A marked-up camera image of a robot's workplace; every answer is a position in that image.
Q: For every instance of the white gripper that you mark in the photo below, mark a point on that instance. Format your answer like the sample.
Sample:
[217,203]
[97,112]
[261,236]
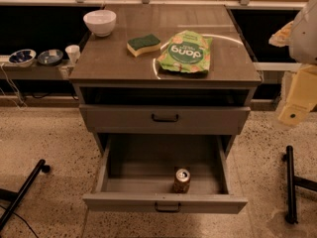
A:
[305,37]

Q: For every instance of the orange soda can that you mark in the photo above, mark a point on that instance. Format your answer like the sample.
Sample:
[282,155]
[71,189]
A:
[181,182]

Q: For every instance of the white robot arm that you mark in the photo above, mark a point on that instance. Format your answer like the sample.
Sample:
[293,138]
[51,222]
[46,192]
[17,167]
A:
[300,36]

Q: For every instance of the grey drawer cabinet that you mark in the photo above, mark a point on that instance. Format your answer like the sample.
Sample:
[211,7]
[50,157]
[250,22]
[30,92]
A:
[108,74]

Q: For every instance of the closed upper drawer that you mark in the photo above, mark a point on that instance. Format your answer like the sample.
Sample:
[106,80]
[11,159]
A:
[195,120]

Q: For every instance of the open middle drawer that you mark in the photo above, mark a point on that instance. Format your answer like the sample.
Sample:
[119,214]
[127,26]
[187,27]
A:
[138,170]

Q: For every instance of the green chip bag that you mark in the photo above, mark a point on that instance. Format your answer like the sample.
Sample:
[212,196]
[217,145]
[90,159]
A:
[186,52]

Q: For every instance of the black right stand leg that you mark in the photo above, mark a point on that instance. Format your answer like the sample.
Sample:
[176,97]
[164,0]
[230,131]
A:
[293,181]

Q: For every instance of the black stand leg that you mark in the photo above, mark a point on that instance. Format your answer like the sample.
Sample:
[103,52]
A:
[15,197]
[293,181]

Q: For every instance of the green yellow sponge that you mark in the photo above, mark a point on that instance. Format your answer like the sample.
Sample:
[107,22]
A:
[145,44]

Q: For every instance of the white bowl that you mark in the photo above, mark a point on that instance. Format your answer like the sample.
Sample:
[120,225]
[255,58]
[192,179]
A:
[100,22]

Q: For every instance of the white paper cup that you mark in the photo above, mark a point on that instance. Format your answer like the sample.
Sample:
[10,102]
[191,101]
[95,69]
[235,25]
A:
[73,52]

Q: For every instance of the grey side shelf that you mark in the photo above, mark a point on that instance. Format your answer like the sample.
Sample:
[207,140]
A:
[36,71]

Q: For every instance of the dark blue bowl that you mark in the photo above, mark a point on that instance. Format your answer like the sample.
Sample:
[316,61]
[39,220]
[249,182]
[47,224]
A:
[50,57]

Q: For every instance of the blue patterned bowl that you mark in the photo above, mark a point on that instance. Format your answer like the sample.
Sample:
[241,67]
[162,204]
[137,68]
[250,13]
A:
[22,58]

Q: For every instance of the black left stand leg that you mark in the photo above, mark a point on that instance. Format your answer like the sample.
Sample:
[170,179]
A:
[15,197]

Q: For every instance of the black upper drawer handle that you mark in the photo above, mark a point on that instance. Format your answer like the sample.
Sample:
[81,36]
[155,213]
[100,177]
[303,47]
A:
[165,119]

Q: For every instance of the black drawer handle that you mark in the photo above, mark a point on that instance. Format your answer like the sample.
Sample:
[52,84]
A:
[165,119]
[162,208]

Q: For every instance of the black middle drawer handle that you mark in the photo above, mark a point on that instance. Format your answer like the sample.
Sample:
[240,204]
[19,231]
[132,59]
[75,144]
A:
[162,208]

